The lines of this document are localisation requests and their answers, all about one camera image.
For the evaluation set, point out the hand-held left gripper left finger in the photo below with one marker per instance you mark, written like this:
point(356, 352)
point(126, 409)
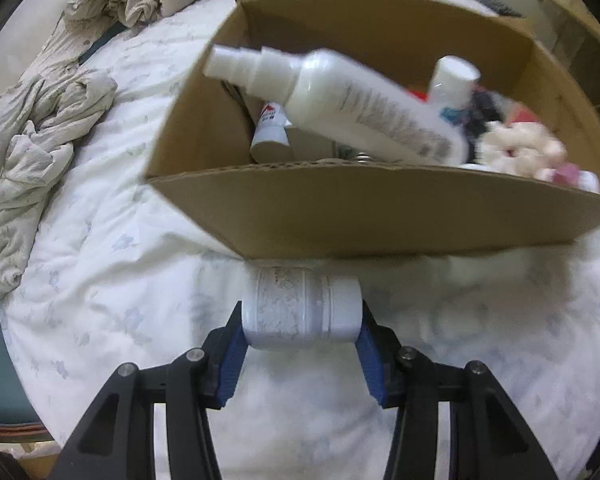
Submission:
point(230, 362)

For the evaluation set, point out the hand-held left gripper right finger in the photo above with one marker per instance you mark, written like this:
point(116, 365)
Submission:
point(370, 362)

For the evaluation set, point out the white pill bottle floral label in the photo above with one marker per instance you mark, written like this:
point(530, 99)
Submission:
point(300, 310)

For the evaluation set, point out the brown cardboard box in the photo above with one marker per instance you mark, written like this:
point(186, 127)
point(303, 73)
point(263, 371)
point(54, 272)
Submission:
point(380, 210)

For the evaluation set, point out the large white spray bottle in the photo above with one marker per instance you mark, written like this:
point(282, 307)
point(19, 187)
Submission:
point(355, 100)

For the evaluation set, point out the white floral quilt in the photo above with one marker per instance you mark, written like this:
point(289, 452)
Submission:
point(130, 260)

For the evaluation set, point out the metal spring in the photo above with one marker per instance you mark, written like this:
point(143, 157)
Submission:
point(362, 158)

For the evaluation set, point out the small white tube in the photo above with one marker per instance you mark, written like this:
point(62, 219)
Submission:
point(270, 135)

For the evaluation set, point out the crumpled white cloth toy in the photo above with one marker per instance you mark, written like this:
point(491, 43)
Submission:
point(515, 150)

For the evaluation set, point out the pink box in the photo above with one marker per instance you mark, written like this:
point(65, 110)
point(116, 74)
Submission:
point(565, 175)

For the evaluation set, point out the dark cosmetic tube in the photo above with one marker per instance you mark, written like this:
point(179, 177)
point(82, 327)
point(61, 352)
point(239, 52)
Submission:
point(482, 110)

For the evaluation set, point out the crumpled beige sheet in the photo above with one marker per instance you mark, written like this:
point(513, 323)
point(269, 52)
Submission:
point(30, 160)

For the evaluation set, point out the small white bottle blue label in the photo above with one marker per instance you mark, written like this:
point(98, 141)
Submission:
point(450, 80)

